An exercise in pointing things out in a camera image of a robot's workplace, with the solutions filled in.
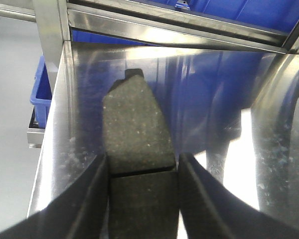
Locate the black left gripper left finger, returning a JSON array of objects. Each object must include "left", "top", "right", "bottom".
[{"left": 0, "top": 155, "right": 108, "bottom": 239}]

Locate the stainless steel rack frame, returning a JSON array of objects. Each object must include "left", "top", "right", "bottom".
[{"left": 0, "top": 0, "right": 299, "bottom": 55}]

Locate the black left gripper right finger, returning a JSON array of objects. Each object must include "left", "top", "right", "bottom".
[{"left": 178, "top": 153, "right": 299, "bottom": 239}]

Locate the blue plastic crate right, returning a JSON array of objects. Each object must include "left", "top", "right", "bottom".
[{"left": 149, "top": 0, "right": 299, "bottom": 33}]

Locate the blue bin on floor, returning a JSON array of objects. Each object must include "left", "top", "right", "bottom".
[{"left": 30, "top": 55, "right": 52, "bottom": 128}]

